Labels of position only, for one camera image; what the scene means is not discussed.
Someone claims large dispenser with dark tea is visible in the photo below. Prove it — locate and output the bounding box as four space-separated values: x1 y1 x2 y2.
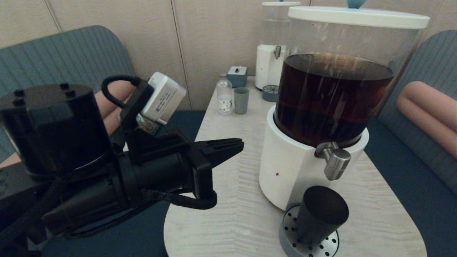
259 15 421 211

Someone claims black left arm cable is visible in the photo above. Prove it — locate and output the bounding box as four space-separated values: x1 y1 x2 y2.
64 189 218 239

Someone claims small white dispenser lid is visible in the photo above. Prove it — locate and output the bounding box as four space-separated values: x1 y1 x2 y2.
261 0 301 7

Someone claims black left camera cable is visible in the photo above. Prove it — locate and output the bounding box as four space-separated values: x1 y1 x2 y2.
101 75 142 110

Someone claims green snack packet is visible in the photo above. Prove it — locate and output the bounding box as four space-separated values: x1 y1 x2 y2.
137 114 160 135

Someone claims small blue perforated drip tray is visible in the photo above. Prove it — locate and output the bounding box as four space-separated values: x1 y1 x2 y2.
262 85 280 102

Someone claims grey-blue cup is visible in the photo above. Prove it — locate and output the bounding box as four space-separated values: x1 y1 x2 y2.
233 87 250 115

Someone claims large metal dispenser tap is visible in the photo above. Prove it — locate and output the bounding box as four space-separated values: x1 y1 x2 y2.
315 142 352 181

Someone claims grey-blue square box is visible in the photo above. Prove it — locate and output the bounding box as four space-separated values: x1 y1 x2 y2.
227 66 248 88

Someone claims large white dispenser lid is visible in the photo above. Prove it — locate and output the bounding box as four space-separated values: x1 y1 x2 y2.
288 0 431 30

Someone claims dark brown plastic cup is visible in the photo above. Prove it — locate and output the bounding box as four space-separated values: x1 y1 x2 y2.
296 186 350 246

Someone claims clear plastic bottle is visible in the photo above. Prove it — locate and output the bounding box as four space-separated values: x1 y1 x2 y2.
217 73 233 115

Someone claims round metal drip tray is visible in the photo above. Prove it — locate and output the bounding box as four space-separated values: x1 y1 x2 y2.
279 203 340 257

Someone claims small white clear dispenser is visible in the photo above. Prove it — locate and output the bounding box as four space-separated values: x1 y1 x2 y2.
255 5 300 90

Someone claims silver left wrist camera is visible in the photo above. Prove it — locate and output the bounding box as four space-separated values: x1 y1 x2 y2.
140 72 187 126

